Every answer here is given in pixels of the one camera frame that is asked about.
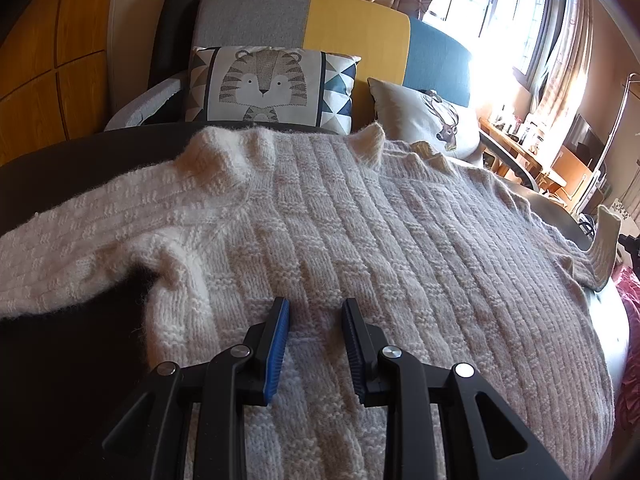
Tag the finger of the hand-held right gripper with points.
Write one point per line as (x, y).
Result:
(631, 249)

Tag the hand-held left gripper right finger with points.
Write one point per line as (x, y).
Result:
(352, 345)

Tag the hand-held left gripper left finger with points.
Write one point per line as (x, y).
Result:
(277, 355)

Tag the cream knit sweater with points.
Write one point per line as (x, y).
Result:
(400, 240)

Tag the pink ruffled cloth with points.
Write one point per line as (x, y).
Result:
(630, 350)

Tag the black monitor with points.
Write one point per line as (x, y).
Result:
(587, 140)

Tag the grey office chair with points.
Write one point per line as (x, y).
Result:
(515, 170)

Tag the wooden desk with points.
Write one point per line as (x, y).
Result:
(505, 145)

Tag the deer print cushion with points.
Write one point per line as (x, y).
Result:
(425, 115)

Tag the tiger print cushion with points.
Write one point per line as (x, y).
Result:
(260, 85)

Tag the window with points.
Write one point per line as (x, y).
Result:
(500, 5)

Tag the grey yellow blue sofa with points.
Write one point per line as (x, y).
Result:
(350, 25)

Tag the black rolled mat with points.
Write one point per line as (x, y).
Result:
(175, 25)

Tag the wooden wardrobe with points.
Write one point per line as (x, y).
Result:
(60, 60)

